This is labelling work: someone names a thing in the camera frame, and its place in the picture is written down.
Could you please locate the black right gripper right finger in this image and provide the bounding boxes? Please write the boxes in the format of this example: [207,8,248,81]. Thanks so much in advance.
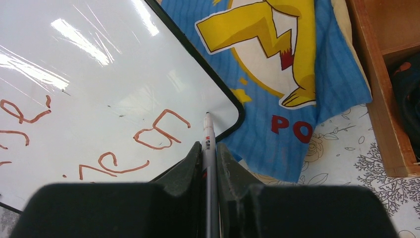
[216,143,398,238]

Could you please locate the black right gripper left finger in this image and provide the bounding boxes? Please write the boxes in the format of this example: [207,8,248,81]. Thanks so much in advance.
[11,142,202,238]

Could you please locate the white whiteboard marker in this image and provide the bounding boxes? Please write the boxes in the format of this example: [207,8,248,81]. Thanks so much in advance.
[201,112,220,238]

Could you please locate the white whiteboard black frame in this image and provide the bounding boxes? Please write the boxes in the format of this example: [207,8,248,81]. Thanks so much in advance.
[0,0,245,212]

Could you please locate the blue Pikachu cloth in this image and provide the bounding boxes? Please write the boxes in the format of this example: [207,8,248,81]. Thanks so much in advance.
[160,0,372,182]

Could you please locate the orange compartment tray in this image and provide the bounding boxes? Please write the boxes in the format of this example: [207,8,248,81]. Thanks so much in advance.
[346,0,420,178]

